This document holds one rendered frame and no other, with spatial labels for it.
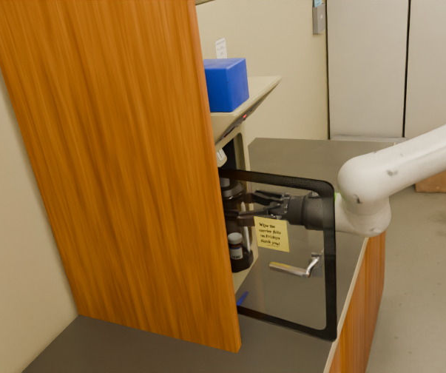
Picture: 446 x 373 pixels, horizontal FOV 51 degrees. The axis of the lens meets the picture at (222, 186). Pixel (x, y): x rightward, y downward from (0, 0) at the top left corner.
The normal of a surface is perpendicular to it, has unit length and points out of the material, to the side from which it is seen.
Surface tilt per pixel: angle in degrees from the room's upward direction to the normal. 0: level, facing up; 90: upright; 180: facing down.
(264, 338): 0
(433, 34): 90
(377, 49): 90
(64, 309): 90
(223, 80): 90
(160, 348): 0
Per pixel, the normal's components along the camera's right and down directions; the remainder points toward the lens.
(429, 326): -0.12, -0.90
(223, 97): -0.40, 0.44
